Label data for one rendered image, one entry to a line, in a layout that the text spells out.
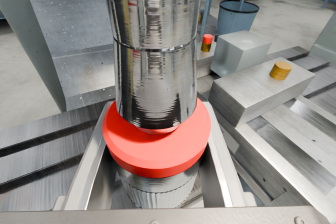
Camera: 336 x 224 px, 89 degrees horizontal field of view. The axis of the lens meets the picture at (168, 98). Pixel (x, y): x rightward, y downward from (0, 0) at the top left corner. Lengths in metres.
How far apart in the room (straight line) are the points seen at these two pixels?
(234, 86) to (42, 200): 0.29
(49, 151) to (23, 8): 0.36
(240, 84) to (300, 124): 0.10
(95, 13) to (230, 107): 0.42
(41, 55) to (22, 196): 0.39
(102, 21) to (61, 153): 0.34
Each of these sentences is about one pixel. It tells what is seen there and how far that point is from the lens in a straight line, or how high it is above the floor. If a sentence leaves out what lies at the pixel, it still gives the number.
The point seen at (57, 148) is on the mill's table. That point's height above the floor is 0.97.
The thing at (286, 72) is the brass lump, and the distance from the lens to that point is 0.28.
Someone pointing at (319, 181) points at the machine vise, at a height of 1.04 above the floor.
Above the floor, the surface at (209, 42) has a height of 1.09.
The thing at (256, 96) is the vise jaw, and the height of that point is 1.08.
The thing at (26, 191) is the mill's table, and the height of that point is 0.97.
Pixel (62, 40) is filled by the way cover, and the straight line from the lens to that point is 0.52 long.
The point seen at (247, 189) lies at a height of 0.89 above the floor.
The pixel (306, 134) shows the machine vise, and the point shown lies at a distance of 0.29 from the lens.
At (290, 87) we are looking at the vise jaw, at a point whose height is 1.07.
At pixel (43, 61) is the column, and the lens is 0.62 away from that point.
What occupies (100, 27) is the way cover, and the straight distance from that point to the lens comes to 0.52.
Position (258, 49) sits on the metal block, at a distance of 0.29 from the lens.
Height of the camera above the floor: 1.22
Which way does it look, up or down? 43 degrees down
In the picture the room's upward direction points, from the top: 3 degrees clockwise
